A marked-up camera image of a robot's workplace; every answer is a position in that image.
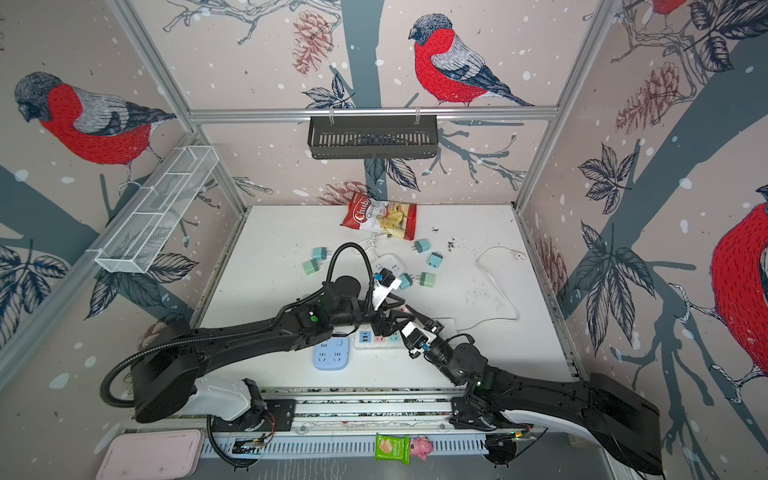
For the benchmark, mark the black hanging wire basket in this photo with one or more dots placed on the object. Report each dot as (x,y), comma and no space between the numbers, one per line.
(375,137)

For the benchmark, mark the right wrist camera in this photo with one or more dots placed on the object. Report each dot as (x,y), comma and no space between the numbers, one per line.
(414,340)

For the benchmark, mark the red white chips bag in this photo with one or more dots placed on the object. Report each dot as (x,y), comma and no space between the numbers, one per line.
(381,217)

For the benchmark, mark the blue square power strip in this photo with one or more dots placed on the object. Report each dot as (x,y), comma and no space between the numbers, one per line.
(332,354)

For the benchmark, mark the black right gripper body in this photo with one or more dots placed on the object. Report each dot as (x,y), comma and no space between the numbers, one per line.
(443,354)

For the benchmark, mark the pink pig toy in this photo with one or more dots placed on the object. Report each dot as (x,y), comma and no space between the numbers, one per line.
(420,447)

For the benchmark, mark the pink tray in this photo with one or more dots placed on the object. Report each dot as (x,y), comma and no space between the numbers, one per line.
(154,455)

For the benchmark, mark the green snack packet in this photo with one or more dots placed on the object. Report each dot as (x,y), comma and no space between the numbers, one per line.
(390,448)

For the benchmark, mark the green charger plug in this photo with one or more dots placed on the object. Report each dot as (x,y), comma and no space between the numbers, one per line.
(311,266)
(427,280)

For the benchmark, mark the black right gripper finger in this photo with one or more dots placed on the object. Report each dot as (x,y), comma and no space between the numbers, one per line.
(430,325)
(392,321)

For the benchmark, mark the teal charger plug near bag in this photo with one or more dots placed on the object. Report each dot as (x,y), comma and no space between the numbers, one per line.
(421,245)

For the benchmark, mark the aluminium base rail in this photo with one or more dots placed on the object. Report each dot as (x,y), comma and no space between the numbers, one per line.
(320,425)

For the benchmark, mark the aluminium frame post back right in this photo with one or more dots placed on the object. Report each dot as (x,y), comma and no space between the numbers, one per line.
(600,24)

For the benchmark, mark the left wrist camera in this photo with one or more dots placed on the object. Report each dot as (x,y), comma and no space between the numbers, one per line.
(385,281)

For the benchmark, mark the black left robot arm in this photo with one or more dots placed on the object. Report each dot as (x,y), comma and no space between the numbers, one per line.
(157,381)

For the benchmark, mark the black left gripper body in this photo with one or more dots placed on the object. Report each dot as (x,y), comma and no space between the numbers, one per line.
(356,317)

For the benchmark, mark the aluminium frame top bar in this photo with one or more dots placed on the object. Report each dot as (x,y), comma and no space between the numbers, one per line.
(491,113)

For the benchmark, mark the long white pastel power strip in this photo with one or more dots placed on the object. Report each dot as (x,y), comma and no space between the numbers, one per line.
(365,339)

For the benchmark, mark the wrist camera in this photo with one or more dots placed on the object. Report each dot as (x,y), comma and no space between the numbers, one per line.
(385,281)
(414,340)

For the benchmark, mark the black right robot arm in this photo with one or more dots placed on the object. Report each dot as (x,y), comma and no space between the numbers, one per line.
(598,409)

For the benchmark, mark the aluminium frame post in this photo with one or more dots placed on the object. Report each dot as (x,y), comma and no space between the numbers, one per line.
(127,17)
(600,24)

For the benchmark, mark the aluminium frame post back left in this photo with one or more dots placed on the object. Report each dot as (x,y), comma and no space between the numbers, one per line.
(127,17)

